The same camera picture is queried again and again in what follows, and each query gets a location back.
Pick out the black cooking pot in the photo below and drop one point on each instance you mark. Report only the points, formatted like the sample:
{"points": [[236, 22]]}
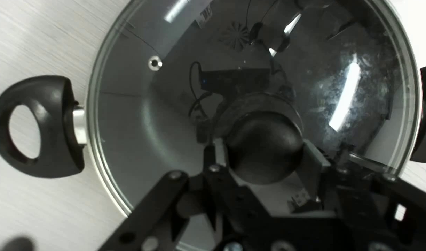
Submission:
{"points": [[50, 97]]}

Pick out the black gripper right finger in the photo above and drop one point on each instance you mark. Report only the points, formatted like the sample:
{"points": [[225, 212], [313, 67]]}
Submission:
{"points": [[360, 185]]}

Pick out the glass lid with black knob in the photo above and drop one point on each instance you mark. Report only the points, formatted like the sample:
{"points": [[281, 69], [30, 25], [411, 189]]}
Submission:
{"points": [[143, 115]]}

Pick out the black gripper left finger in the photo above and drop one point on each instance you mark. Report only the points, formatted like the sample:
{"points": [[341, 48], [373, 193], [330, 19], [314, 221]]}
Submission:
{"points": [[175, 203]]}

